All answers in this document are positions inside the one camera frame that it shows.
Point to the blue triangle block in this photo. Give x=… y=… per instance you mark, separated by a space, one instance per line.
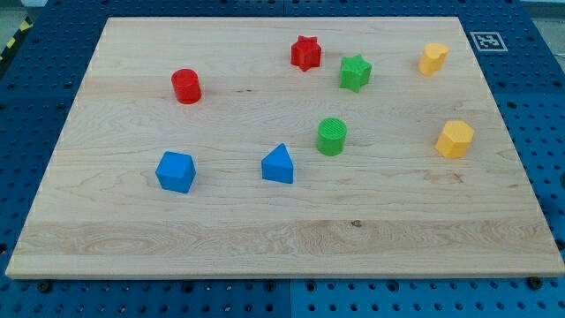
x=277 y=166

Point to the green cylinder block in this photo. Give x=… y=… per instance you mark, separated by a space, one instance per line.
x=332 y=133

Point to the blue cube block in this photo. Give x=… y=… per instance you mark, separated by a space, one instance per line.
x=176 y=172

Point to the red star block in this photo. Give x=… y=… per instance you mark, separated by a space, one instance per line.
x=305 y=53

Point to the green star block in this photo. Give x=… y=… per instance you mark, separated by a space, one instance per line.
x=354 y=73

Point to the wooden board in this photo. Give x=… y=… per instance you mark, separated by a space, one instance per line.
x=389 y=206

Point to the red cylinder block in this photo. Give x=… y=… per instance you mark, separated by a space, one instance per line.
x=186 y=85

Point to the yellow hexagon block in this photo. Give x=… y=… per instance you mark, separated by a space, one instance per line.
x=455 y=138

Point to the yellow heart block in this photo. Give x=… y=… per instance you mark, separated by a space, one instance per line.
x=432 y=58

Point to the white fiducial marker tag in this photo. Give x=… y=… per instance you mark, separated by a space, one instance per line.
x=488 y=41

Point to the black bolt left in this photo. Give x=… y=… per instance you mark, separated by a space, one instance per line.
x=44 y=286

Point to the black bolt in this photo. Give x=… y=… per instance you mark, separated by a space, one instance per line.
x=534 y=283
x=44 y=286

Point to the black bolt right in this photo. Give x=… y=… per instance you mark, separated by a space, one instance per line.
x=534 y=283

